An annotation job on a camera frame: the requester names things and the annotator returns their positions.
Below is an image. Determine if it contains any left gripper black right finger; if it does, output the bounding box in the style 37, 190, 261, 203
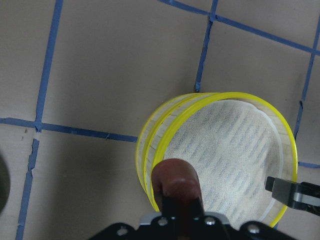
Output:
186, 197, 205, 240

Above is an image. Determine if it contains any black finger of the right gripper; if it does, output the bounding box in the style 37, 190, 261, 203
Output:
265, 176, 320, 214

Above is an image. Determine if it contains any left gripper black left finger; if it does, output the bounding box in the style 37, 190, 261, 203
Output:
150, 193, 179, 240

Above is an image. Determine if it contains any brown bun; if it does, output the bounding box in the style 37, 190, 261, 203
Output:
151, 158, 202, 204

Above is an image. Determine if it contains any yellow steamer layer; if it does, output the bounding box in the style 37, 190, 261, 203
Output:
135, 92, 218, 199
162, 92, 298, 228

